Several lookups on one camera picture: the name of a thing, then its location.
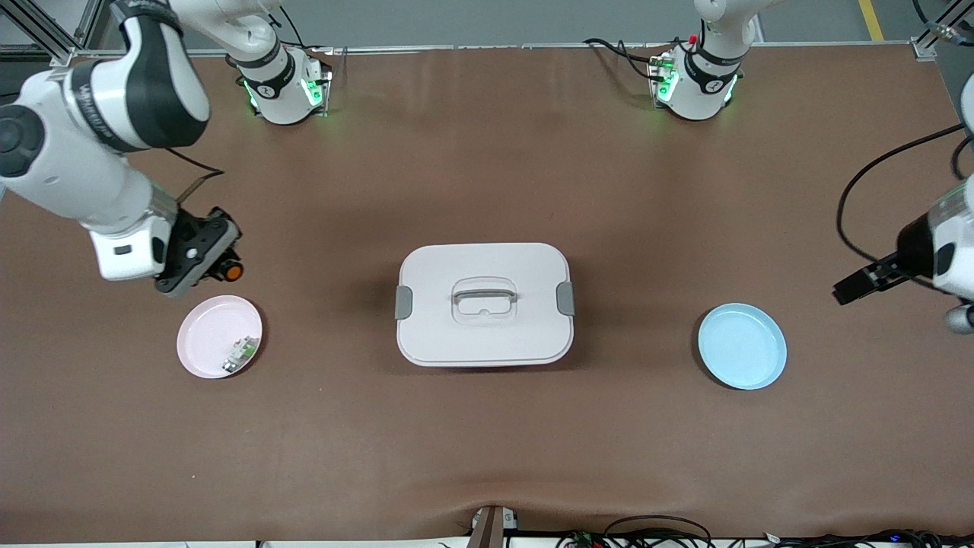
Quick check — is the pink plate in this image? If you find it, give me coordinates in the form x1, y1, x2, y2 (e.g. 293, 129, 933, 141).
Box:
177, 295, 264, 380

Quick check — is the light blue plate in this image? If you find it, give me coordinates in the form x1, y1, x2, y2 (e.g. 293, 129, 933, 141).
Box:
698, 303, 788, 391

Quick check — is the white storage box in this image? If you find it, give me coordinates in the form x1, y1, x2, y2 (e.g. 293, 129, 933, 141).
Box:
394, 242, 576, 368

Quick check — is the brown table cover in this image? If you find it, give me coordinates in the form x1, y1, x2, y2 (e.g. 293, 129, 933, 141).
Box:
0, 42, 974, 545

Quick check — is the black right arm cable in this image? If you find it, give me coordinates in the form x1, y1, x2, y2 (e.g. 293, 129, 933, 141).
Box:
164, 148, 226, 206

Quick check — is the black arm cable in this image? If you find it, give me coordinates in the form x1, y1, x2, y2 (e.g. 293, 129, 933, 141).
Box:
836, 126, 974, 269
164, 148, 226, 206

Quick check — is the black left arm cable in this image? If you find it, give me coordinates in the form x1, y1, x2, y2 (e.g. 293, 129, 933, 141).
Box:
836, 126, 974, 269

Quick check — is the white green switch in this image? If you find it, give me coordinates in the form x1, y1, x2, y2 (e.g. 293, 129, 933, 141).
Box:
221, 335, 259, 374

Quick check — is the aluminium frame corner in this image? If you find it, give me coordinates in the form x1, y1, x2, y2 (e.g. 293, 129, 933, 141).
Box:
913, 0, 974, 62
0, 0, 103, 69

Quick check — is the black right base cable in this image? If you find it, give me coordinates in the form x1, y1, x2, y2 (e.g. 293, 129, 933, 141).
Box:
259, 8, 336, 54

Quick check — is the black base cable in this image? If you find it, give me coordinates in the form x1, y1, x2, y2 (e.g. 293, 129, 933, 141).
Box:
584, 37, 670, 81
259, 8, 336, 54

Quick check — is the black looped cable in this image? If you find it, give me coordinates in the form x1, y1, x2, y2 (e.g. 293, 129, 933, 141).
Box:
605, 515, 714, 548

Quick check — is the black left base cable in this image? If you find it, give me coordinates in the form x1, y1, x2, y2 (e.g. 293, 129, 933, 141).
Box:
584, 37, 670, 81

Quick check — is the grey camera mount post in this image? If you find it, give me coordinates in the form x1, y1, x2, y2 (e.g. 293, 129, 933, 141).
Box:
466, 504, 505, 548

